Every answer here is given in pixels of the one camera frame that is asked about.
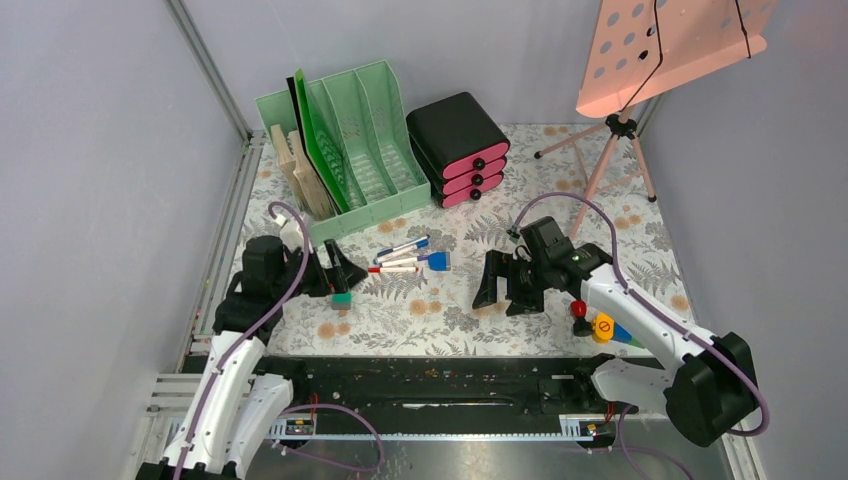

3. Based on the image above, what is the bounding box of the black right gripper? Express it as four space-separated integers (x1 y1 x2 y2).
472 248 552 317

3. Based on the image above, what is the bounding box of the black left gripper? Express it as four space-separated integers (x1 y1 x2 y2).
273 238 367 301

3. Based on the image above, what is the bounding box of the green grey eraser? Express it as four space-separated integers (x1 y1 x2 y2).
330 292 352 311

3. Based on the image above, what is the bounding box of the blue whiteboard eraser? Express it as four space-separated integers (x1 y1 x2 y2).
426 251 451 272

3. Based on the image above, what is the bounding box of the green transparent plastic folder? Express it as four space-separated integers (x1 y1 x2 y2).
294 69 351 213

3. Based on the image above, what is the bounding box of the green 104-storey treehouse book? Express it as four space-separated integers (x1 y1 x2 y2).
270 124 307 209

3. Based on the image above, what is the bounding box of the black pink drawer unit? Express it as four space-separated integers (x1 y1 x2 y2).
406 91 511 209

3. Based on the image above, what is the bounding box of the white AVE notebook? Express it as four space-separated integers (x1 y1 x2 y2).
286 76 332 200

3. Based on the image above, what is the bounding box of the purple 52-storey treehouse book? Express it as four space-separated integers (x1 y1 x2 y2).
288 130 336 221

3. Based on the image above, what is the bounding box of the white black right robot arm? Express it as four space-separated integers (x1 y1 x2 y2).
472 216 769 447

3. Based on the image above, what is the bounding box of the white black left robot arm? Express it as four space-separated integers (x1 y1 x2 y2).
136 235 368 479

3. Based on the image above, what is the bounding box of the blue capped marker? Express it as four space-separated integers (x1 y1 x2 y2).
373 235 430 266

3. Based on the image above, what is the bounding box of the red capped marker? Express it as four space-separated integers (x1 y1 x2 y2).
367 265 421 274

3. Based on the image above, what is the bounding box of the white marker pen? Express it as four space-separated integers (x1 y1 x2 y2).
380 255 428 268

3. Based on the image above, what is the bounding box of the floral table mat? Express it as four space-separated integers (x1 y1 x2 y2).
224 124 693 357

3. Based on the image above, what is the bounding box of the mint green file organizer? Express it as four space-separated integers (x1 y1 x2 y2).
255 60 431 243

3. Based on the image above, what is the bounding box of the pink music stand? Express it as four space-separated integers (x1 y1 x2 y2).
576 0 776 201

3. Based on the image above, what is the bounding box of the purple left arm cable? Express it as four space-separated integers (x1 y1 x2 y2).
170 201 387 480

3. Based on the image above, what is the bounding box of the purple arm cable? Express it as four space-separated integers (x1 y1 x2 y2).
510 192 772 480
170 201 387 480

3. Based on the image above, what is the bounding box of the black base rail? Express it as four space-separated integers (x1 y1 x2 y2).
145 354 664 444

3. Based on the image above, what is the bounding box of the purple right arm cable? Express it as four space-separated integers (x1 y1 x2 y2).
510 192 772 480

